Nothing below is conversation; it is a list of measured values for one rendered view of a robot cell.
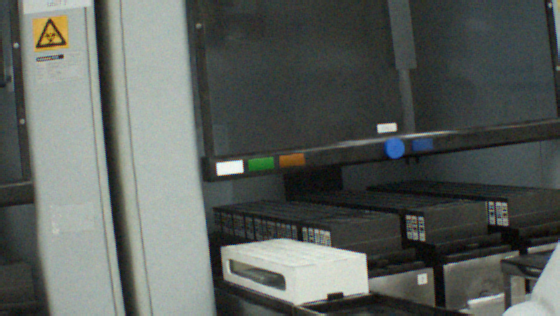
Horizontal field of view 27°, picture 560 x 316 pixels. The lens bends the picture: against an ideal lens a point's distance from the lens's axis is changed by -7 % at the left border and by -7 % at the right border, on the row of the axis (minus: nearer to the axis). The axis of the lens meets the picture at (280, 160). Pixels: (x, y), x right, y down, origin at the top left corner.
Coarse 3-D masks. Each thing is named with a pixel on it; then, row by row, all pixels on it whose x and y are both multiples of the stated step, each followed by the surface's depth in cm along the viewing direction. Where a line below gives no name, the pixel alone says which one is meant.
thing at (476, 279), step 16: (416, 256) 187; (432, 256) 182; (448, 256) 178; (464, 256) 178; (480, 256) 179; (496, 256) 179; (512, 256) 180; (448, 272) 177; (464, 272) 177; (480, 272) 178; (496, 272) 179; (448, 288) 177; (464, 288) 178; (480, 288) 179; (496, 288) 180; (448, 304) 177; (464, 304) 178; (480, 304) 174
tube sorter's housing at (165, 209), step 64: (128, 0) 169; (128, 64) 169; (192, 64) 251; (128, 128) 169; (192, 128) 173; (128, 192) 170; (192, 192) 173; (256, 192) 256; (320, 192) 247; (128, 256) 173; (192, 256) 173
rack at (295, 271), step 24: (288, 240) 180; (240, 264) 180; (264, 264) 161; (288, 264) 154; (312, 264) 152; (336, 264) 153; (360, 264) 154; (264, 288) 162; (288, 288) 154; (312, 288) 152; (336, 288) 153; (360, 288) 155
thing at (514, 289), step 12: (540, 252) 167; (552, 252) 165; (504, 264) 165; (516, 264) 161; (528, 264) 158; (540, 264) 156; (504, 276) 165; (516, 276) 164; (528, 276) 158; (504, 288) 166; (516, 288) 164; (504, 300) 166; (516, 300) 164
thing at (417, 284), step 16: (368, 272) 173; (384, 272) 174; (400, 272) 174; (416, 272) 175; (432, 272) 176; (384, 288) 173; (400, 288) 174; (416, 288) 175; (432, 288) 176; (432, 304) 176
